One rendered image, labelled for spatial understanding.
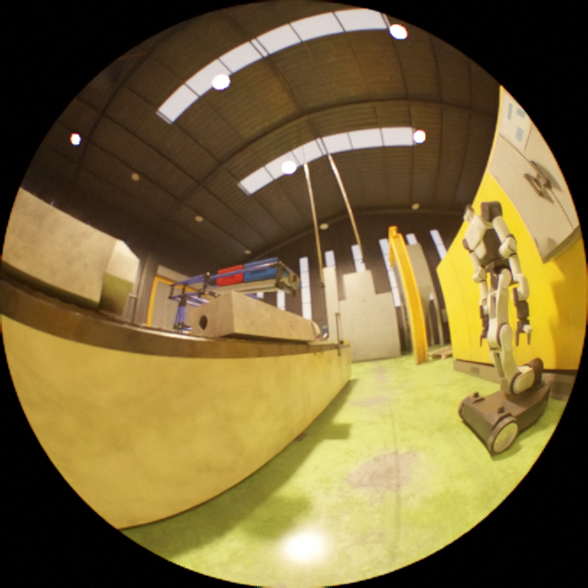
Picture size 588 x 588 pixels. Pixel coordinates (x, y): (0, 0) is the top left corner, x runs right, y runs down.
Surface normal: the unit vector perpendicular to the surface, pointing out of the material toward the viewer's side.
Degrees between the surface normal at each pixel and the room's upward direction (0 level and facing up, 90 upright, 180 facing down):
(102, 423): 93
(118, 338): 90
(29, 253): 80
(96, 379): 90
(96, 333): 90
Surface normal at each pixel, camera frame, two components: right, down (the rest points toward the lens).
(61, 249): 0.88, -0.33
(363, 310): -0.44, -0.26
